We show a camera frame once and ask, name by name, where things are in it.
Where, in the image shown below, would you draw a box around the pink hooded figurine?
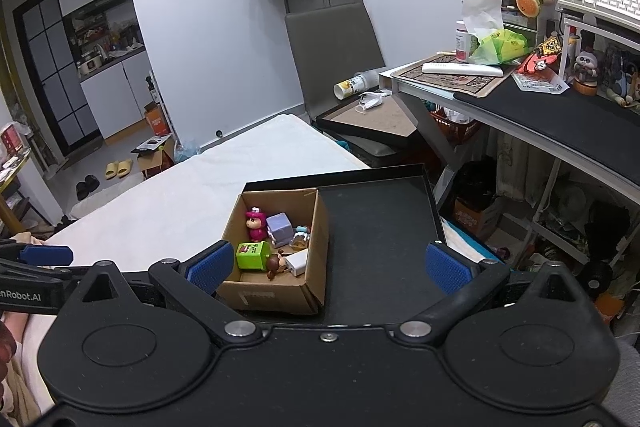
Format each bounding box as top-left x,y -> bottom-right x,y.
245,207 -> 268,243

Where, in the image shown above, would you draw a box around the red dress girl figurine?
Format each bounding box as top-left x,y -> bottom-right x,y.
265,254 -> 288,281

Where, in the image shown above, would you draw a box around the brown cardboard box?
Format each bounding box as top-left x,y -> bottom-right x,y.
217,188 -> 329,314

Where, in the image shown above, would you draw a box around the purple cube box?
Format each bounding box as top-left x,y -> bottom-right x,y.
266,212 -> 294,248

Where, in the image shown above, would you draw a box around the white charger plug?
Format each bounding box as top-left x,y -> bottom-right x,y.
284,248 -> 309,277

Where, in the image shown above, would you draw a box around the blue smurf figurine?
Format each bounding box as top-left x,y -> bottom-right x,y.
288,225 -> 310,251

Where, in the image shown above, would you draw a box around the left hand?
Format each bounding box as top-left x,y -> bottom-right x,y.
1,320 -> 17,416

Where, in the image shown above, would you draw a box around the green tin box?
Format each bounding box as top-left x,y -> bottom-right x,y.
235,241 -> 271,272

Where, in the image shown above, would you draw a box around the black slippers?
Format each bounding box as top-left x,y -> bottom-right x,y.
76,174 -> 100,202

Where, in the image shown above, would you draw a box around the floor cardboard box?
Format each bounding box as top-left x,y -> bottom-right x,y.
131,134 -> 175,180

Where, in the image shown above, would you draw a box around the yellow slippers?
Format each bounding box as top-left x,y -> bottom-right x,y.
104,158 -> 132,180

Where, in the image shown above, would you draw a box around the orange plastic basket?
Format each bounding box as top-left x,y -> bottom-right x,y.
431,108 -> 482,145

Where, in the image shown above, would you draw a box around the brown black side tray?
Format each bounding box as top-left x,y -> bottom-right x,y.
314,95 -> 424,160

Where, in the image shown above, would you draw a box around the grey desk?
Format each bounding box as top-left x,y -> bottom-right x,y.
381,64 -> 639,204

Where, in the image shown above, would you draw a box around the white face mask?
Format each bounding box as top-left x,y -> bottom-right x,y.
355,90 -> 392,114

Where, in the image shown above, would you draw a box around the patterned desk mat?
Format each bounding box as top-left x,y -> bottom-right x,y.
392,52 -> 516,98

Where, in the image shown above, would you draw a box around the white remote control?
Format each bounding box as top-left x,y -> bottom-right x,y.
422,62 -> 503,78

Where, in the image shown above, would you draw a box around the white yellow paper cup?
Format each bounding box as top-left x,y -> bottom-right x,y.
333,69 -> 380,101

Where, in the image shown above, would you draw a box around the green plastic bag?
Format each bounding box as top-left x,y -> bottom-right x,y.
468,29 -> 532,66

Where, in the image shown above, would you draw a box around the grey chair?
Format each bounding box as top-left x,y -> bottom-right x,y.
285,3 -> 397,167

